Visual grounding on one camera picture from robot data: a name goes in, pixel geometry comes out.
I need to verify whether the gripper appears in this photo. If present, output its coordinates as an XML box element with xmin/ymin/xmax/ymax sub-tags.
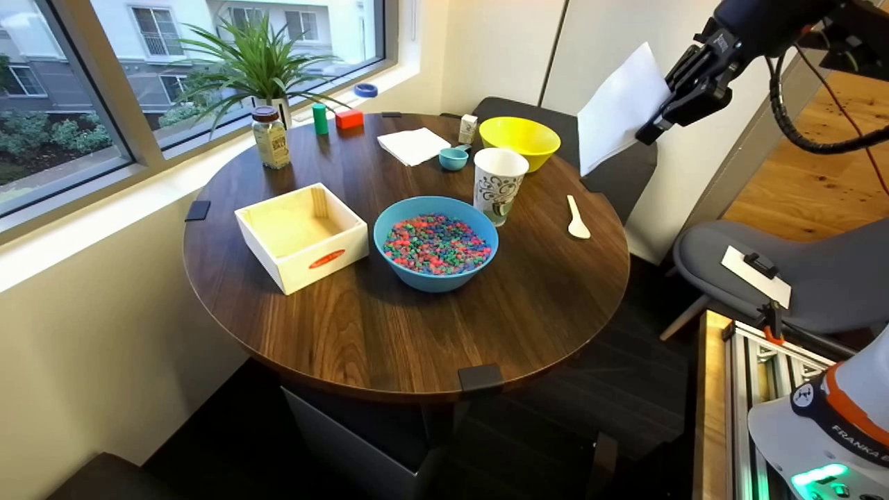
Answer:
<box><xmin>635</xmin><ymin>0</ymin><xmax>838</xmax><ymax>146</ymax></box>

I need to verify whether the white paper towel sheet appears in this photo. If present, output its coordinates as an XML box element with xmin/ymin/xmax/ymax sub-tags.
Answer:
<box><xmin>577</xmin><ymin>42</ymin><xmax>673</xmax><ymax>177</ymax></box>

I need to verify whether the white plastic spoon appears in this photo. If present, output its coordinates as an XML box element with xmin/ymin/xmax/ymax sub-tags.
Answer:
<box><xmin>565</xmin><ymin>194</ymin><xmax>592</xmax><ymax>241</ymax></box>

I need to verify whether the patterned paper cup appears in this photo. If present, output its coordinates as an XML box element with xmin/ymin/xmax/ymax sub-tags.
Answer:
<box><xmin>473</xmin><ymin>147</ymin><xmax>531</xmax><ymax>228</ymax></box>

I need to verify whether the small teal cup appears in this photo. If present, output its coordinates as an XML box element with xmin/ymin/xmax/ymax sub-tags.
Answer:
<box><xmin>438</xmin><ymin>144</ymin><xmax>472</xmax><ymax>172</ymax></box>

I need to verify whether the yellow bowl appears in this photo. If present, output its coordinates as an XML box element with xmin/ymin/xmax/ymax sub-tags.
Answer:
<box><xmin>478</xmin><ymin>116</ymin><xmax>562</xmax><ymax>174</ymax></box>

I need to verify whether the white card with black clip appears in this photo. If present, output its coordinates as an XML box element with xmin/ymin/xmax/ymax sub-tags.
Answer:
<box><xmin>720</xmin><ymin>245</ymin><xmax>793</xmax><ymax>310</ymax></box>

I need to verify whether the grey chair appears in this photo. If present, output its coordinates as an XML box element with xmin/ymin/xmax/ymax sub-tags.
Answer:
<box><xmin>660</xmin><ymin>218</ymin><xmax>889</xmax><ymax>348</ymax></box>

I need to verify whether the orange clamp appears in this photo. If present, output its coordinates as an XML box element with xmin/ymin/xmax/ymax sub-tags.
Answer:
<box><xmin>759</xmin><ymin>301</ymin><xmax>786</xmax><ymax>345</ymax></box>

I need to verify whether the folded white napkin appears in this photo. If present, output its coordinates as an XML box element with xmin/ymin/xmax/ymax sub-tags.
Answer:
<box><xmin>376</xmin><ymin>127</ymin><xmax>453</xmax><ymax>168</ymax></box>

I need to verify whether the heap of colourful beads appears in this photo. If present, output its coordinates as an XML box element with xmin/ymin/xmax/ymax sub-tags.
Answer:
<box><xmin>382</xmin><ymin>213</ymin><xmax>492</xmax><ymax>276</ymax></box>

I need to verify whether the blue bowl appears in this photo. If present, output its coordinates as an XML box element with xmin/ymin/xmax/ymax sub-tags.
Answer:
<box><xmin>373</xmin><ymin>195</ymin><xmax>500</xmax><ymax>294</ymax></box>

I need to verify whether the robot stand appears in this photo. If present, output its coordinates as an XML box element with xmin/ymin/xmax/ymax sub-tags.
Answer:
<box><xmin>693</xmin><ymin>309</ymin><xmax>889</xmax><ymax>500</ymax></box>

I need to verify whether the white wooden box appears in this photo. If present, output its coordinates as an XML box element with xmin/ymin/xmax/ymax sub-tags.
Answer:
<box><xmin>233</xmin><ymin>183</ymin><xmax>370</xmax><ymax>297</ymax></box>

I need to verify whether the glass spice jar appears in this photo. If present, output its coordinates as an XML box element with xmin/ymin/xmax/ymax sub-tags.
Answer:
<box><xmin>251</xmin><ymin>106</ymin><xmax>292</xmax><ymax>171</ymax></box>

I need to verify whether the potted green plant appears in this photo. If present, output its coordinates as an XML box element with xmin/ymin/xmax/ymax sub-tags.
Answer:
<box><xmin>169</xmin><ymin>12</ymin><xmax>350</xmax><ymax>134</ymax></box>

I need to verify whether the window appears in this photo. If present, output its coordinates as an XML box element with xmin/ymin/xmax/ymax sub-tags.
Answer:
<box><xmin>0</xmin><ymin>0</ymin><xmax>401</xmax><ymax>219</ymax></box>

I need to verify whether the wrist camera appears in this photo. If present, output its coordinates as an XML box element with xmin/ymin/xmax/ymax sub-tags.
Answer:
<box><xmin>818</xmin><ymin>6</ymin><xmax>889</xmax><ymax>78</ymax></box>

